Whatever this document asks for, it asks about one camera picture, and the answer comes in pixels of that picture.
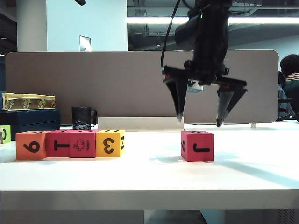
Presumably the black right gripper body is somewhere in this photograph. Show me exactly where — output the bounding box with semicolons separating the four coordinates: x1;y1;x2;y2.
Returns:
163;61;248;91

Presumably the brown desk partition panel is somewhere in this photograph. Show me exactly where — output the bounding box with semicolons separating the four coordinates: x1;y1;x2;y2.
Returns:
4;49;279;124

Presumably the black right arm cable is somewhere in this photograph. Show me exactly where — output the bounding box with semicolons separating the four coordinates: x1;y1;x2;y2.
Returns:
160;0;182;72

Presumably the navy blue box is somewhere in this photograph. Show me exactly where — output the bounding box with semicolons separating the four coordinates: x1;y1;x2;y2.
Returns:
0;109;61;141

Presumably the yellow foam letter block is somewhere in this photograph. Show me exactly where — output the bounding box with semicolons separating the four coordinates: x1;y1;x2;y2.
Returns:
95;129;126;158

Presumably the framed wall sign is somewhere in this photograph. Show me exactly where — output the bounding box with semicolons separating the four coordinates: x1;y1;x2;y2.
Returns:
78;35;92;52

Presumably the pink foam block with J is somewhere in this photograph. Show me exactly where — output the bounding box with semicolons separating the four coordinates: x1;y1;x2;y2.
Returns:
181;130;214;162

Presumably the black mug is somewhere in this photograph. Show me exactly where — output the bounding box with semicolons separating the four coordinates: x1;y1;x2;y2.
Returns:
71;106;98;131

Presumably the orange foam letter block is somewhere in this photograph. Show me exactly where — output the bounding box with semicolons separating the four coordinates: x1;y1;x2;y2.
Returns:
15;130;49;161

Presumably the person in green shirt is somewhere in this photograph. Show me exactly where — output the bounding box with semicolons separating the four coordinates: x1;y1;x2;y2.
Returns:
279;54;299;122

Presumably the black office chair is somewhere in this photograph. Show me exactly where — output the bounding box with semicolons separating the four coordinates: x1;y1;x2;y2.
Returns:
277;97;292;122

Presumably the pink foam block with O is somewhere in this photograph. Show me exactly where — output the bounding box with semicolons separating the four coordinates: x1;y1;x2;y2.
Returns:
69;129;97;158

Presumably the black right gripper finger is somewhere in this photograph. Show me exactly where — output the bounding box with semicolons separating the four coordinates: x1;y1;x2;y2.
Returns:
164;74;189;123
216;85;248;128

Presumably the yellow patterned box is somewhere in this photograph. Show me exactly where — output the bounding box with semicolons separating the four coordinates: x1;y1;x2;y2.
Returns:
1;92;57;111

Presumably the pink foam block with T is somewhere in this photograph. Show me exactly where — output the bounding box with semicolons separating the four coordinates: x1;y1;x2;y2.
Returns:
45;130;73;158

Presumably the green foam block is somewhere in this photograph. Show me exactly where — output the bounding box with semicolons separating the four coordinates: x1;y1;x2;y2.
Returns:
0;125;12;145

